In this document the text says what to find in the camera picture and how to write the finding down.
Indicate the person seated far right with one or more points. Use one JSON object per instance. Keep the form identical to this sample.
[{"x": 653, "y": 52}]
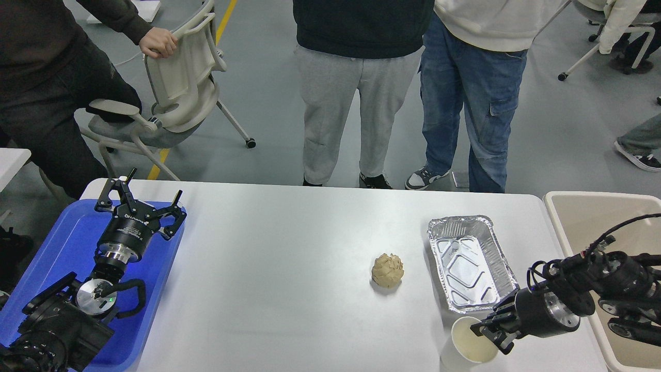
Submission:
[{"x": 638, "y": 144}]

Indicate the beige office chair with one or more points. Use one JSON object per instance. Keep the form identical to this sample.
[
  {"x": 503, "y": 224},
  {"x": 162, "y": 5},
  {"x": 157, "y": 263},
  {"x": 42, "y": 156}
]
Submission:
[{"x": 185, "y": 93}]

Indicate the white chair at right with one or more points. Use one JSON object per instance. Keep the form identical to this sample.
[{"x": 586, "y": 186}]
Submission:
[{"x": 615, "y": 18}]

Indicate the aluminium foil tray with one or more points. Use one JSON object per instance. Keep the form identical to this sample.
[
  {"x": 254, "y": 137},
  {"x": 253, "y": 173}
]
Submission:
[{"x": 470, "y": 263}]

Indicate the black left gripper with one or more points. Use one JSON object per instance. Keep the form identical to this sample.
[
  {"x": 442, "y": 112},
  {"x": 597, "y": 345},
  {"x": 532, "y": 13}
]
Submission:
[{"x": 129, "y": 232}]

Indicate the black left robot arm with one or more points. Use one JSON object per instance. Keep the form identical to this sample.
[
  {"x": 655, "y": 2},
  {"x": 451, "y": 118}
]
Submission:
[{"x": 94, "y": 286}]

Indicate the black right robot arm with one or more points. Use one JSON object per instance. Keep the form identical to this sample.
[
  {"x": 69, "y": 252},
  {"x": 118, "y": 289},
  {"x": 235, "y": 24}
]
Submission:
[{"x": 559, "y": 292}]

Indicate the white paper cup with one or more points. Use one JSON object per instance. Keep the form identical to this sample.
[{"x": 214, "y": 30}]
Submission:
[{"x": 463, "y": 349}]

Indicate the person in black clothes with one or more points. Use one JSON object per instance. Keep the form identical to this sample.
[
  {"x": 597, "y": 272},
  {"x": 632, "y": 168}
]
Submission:
[{"x": 49, "y": 69}]

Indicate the crumpled tan paper ball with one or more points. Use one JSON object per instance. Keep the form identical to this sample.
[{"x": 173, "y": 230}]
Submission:
[{"x": 387, "y": 271}]

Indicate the white side table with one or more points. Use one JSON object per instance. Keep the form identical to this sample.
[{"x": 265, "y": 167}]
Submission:
[{"x": 12, "y": 160}]

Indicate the blue plastic tray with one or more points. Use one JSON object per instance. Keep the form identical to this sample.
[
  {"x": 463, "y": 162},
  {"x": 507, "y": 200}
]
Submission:
[{"x": 70, "y": 247}]

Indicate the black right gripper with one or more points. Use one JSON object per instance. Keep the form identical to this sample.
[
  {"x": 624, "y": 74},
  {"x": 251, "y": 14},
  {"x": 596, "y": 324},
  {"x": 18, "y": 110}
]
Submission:
[{"x": 539, "y": 315}]

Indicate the person in blue jeans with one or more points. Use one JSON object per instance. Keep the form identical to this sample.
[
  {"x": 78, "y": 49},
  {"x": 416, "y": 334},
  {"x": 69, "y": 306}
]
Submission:
[{"x": 474, "y": 57}]

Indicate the person in grey sweatpants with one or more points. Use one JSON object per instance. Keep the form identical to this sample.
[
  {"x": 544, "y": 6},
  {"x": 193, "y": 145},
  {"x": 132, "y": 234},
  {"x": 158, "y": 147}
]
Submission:
[{"x": 369, "y": 48}]

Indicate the beige plastic bin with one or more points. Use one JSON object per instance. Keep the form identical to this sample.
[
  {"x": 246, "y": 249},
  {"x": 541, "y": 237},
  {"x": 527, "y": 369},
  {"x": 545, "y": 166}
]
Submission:
[{"x": 581, "y": 217}]

